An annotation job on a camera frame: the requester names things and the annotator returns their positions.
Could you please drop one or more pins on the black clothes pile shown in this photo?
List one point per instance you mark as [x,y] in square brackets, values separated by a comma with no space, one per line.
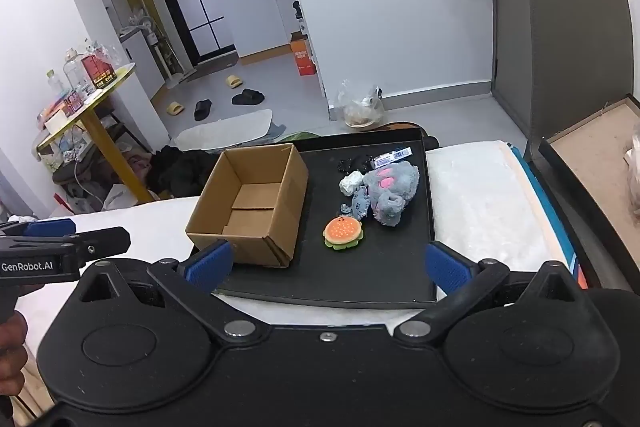
[181,173]

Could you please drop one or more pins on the green cartoon leaf rug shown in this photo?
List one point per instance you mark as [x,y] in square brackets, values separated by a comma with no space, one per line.
[298,136]

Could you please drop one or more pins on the orange round rug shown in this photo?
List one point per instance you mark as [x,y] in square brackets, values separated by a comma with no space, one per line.
[398,126]

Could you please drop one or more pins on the black stitched plush toy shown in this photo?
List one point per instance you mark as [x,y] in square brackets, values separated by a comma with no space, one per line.
[361,163]

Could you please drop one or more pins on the blue-grey plush toy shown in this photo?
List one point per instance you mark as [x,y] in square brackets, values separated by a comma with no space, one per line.
[359,206]

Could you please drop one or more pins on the white soft pouch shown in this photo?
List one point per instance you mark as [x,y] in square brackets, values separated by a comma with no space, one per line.
[349,184]

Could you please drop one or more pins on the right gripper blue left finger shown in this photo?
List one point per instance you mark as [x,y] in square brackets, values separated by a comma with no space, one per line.
[188,287]

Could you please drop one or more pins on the brown cardboard box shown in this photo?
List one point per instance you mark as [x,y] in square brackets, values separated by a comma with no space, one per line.
[253,199]

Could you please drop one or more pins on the white standing fan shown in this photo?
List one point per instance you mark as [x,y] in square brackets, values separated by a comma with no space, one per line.
[163,54]

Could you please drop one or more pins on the grey wardrobe cabinet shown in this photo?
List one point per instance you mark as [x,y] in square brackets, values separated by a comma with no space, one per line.
[558,61]

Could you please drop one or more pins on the white fluffy blanket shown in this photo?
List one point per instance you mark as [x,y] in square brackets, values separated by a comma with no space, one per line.
[485,207]

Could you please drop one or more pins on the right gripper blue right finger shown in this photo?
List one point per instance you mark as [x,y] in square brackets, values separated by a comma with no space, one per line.
[469,287]

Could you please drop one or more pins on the yellow round side table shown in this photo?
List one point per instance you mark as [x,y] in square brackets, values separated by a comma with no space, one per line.
[99,135]

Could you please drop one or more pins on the yellow slipper near door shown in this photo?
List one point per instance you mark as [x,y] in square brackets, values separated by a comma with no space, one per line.
[234,81]

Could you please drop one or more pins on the brown corkboard frame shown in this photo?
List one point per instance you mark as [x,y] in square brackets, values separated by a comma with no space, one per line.
[597,161]

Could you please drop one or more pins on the cream floor mat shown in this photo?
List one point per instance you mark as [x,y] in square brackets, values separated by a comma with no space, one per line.
[220,134]

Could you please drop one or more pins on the red box on table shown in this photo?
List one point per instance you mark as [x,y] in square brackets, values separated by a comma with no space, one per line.
[100,72]

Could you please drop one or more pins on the plush hamburger toy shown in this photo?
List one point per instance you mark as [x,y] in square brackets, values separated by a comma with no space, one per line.
[342,233]

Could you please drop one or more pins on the black shallow tray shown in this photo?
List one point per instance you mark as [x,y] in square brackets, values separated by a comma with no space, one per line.
[386,270]

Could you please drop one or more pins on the clear plastic bag with bowl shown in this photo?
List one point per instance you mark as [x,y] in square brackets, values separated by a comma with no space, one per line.
[359,105]

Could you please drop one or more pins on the blue tissue pack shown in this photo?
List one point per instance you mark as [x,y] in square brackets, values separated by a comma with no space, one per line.
[389,158]

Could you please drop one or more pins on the blue-grey shaggy rug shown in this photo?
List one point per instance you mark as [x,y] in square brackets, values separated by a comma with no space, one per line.
[274,133]

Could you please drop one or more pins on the white kitchen cabinet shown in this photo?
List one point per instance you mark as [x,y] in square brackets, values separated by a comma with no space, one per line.
[258,26]

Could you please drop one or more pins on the orange cardboard carton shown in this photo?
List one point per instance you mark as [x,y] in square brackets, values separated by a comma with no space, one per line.
[301,51]

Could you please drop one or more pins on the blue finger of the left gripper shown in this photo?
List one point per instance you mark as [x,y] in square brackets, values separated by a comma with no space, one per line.
[58,227]
[100,244]

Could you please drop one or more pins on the grey plush paw glove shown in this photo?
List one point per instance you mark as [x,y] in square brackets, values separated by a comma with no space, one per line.
[390,190]

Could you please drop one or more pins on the person left hand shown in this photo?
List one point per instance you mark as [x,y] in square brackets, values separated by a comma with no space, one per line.
[13,354]

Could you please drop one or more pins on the yellow slipper left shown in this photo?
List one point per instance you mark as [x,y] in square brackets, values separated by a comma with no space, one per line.
[174,109]

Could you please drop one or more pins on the black slipper left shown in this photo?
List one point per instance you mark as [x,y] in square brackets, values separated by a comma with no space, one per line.
[202,110]

